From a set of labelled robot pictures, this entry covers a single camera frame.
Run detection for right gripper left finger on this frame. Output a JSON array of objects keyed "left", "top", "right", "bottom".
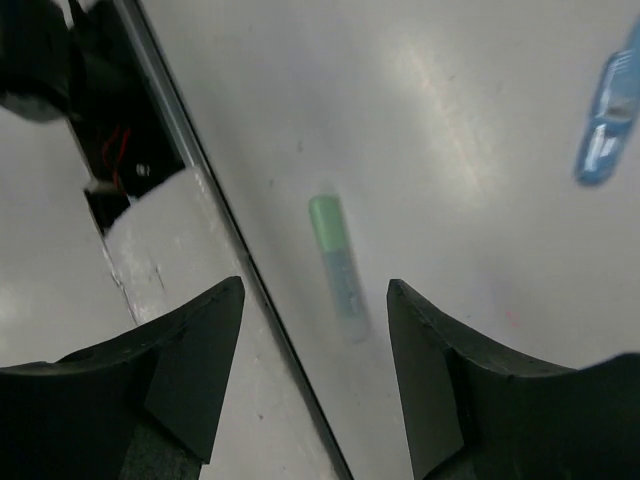
[{"left": 1, "top": 276, "right": 245, "bottom": 479}]

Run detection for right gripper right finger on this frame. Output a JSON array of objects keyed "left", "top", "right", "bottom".
[{"left": 387, "top": 280, "right": 639, "bottom": 479}]

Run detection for green highlighter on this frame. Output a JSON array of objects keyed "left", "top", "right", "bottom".
[{"left": 323, "top": 249, "right": 370, "bottom": 343}]

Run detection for green highlighter cap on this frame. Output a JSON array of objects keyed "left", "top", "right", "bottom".
[{"left": 308, "top": 194, "right": 349, "bottom": 253}]

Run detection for blue highlighter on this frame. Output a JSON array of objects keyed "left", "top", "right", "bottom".
[{"left": 574, "top": 23, "right": 639, "bottom": 187}]

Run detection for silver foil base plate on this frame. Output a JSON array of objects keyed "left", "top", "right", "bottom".
[{"left": 105, "top": 168, "right": 242, "bottom": 325}]

